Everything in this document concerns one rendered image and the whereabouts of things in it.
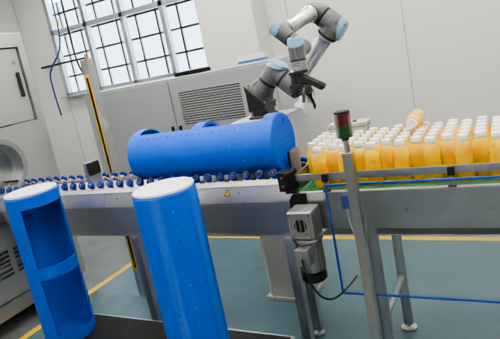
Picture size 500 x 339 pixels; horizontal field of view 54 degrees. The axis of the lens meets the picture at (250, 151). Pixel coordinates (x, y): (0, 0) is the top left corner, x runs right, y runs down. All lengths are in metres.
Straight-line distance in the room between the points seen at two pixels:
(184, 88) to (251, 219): 2.27
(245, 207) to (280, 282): 0.88
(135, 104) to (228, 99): 1.04
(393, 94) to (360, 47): 0.56
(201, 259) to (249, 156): 0.52
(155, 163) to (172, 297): 0.74
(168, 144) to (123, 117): 2.48
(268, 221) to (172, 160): 0.58
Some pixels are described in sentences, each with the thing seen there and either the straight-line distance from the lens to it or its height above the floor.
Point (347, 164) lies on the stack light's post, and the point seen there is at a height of 1.06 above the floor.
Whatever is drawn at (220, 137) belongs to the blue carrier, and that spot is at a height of 1.17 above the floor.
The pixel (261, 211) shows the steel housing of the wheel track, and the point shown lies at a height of 0.78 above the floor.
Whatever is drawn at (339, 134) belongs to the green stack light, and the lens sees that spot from 1.87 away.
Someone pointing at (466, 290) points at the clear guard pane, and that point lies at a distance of 2.14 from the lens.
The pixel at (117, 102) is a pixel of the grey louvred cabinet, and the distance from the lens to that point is 5.05.
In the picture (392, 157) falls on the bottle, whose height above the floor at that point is 1.00.
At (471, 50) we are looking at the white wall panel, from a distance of 4.97.
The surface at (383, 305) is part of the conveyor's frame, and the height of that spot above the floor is 0.38.
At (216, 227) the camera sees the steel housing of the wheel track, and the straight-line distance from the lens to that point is 2.63.
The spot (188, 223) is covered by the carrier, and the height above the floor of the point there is 0.88.
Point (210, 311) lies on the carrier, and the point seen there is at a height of 0.46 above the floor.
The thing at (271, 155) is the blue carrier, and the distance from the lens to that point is 2.28.
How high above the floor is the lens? 1.53
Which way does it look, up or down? 11 degrees down
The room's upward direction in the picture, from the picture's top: 11 degrees counter-clockwise
